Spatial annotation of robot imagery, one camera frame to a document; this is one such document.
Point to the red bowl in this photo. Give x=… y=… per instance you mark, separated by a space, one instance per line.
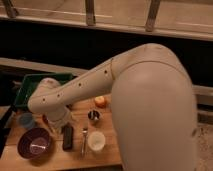
x=45 y=121

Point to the white cup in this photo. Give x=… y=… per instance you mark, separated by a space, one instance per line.
x=96 y=141

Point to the blue plastic cup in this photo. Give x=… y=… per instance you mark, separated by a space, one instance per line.
x=26 y=120

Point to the green plastic tray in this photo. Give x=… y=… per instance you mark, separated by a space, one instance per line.
x=30 y=83

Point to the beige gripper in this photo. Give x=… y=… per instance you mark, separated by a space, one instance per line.
x=58 y=118

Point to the black eraser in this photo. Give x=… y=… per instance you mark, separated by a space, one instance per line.
x=67 y=137

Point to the purple bowl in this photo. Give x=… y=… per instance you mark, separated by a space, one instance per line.
x=34 y=143

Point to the small metal cup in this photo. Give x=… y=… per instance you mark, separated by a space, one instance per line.
x=94 y=117

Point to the silver fork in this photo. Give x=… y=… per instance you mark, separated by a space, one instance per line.
x=84 y=134

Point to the orange fruit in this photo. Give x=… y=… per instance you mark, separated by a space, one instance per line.
x=100 y=101

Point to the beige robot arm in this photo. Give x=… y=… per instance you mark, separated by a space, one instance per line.
x=153 y=105

